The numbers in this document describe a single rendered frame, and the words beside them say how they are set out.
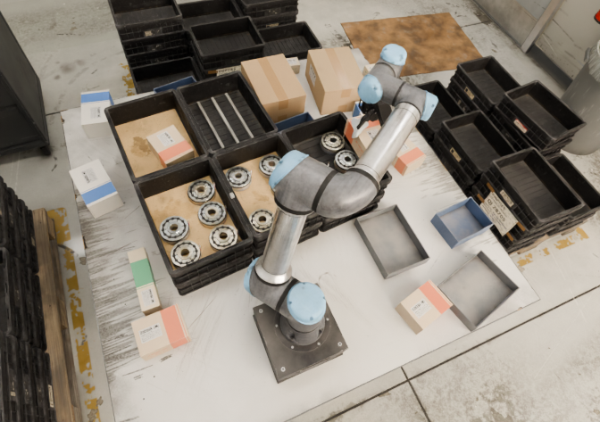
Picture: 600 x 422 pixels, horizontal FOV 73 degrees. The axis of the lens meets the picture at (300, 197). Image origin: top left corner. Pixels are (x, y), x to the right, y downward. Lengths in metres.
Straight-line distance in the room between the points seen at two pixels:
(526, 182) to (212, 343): 1.83
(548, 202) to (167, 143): 1.93
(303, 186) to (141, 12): 2.33
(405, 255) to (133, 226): 1.11
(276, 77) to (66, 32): 2.28
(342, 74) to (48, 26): 2.65
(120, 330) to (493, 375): 1.85
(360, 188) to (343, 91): 1.09
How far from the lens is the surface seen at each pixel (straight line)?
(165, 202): 1.64
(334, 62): 2.15
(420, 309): 1.61
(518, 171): 2.56
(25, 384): 2.02
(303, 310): 1.23
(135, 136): 1.87
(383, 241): 1.75
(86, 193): 1.80
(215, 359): 1.54
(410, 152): 1.96
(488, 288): 1.84
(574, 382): 2.78
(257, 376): 1.52
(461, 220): 1.93
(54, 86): 3.49
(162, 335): 1.50
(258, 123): 1.86
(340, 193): 0.96
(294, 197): 1.00
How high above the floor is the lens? 2.21
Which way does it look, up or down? 57 degrees down
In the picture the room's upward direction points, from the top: 10 degrees clockwise
